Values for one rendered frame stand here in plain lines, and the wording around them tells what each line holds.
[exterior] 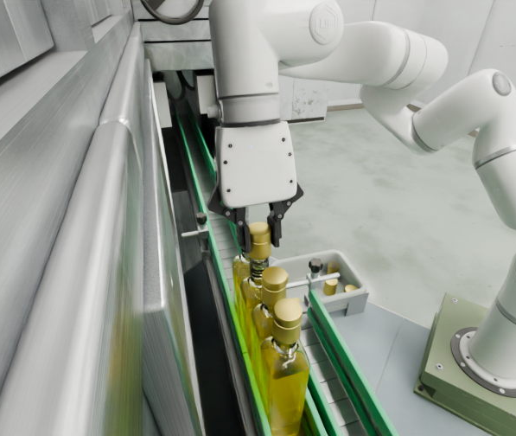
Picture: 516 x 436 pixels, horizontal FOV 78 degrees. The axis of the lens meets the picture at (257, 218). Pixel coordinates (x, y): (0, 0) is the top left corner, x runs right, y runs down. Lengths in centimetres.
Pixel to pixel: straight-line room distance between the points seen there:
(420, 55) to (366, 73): 9
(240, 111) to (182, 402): 29
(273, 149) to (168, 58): 93
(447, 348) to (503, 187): 37
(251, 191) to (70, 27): 24
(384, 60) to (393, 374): 66
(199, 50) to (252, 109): 93
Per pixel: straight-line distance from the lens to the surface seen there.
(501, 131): 68
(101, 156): 19
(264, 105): 39
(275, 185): 41
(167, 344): 22
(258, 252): 45
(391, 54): 53
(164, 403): 28
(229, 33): 39
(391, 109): 65
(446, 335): 88
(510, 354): 79
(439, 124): 66
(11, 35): 21
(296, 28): 41
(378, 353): 89
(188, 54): 130
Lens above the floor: 146
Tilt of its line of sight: 35 degrees down
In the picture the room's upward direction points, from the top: straight up
